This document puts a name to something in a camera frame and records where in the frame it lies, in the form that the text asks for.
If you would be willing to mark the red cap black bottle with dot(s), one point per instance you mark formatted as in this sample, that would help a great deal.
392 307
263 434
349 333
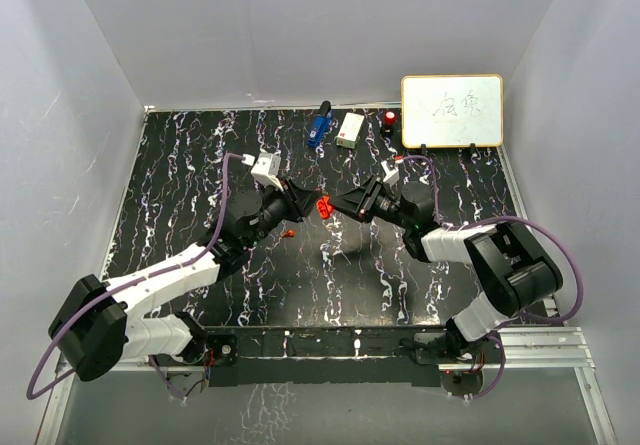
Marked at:
388 123

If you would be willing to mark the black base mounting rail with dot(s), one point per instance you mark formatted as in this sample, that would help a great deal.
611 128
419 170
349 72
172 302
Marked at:
235 356

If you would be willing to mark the white rectangular box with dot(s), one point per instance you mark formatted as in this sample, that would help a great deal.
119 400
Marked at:
348 134

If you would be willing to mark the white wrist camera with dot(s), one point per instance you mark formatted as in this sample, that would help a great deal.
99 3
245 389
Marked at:
264 168
391 171

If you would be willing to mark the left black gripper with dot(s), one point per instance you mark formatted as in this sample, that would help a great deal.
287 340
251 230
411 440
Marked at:
304 197

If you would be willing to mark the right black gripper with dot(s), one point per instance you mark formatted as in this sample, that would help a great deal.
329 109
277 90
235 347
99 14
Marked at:
358 201

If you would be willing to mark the white dry-erase board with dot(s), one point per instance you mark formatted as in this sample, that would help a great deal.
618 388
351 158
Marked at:
452 111

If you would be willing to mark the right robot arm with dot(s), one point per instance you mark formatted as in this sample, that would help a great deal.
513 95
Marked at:
513 269

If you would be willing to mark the red round case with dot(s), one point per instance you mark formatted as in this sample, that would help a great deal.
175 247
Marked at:
324 207

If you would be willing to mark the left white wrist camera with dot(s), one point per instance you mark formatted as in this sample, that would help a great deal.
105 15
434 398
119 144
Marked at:
264 168

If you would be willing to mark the blue stapler tool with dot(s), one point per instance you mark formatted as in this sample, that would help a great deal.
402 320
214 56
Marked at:
320 124

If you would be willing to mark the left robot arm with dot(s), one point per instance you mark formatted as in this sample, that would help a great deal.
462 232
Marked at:
102 323

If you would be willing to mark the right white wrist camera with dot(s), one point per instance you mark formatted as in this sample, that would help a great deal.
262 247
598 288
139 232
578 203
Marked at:
391 171

